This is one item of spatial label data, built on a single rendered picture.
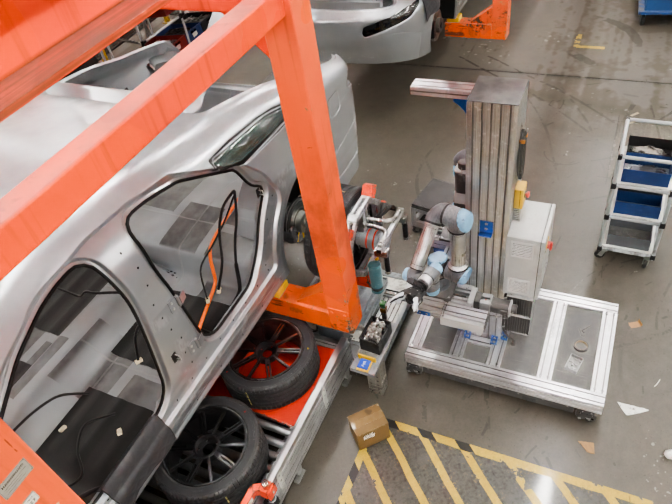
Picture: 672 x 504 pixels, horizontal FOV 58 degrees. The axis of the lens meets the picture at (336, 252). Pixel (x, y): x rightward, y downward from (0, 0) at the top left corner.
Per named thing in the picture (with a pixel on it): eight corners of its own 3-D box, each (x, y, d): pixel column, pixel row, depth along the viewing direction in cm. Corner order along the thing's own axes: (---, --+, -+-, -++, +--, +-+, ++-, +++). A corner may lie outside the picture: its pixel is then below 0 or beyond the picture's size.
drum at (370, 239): (363, 236, 416) (361, 221, 406) (392, 242, 408) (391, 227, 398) (356, 250, 407) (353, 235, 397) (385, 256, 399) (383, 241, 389)
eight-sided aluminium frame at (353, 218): (377, 239, 442) (370, 180, 405) (385, 240, 439) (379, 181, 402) (348, 291, 408) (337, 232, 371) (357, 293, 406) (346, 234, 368)
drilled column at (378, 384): (374, 380, 423) (368, 343, 394) (388, 384, 419) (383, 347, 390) (369, 391, 417) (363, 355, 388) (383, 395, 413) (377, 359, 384)
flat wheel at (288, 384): (238, 329, 438) (229, 308, 422) (326, 330, 426) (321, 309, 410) (213, 409, 392) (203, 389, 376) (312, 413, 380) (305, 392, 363)
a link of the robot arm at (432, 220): (427, 196, 327) (397, 279, 335) (444, 202, 321) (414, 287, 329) (435, 198, 337) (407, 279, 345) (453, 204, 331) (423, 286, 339)
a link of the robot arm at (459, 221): (451, 268, 364) (451, 199, 326) (473, 277, 356) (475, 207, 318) (441, 281, 357) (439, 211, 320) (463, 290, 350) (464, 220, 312)
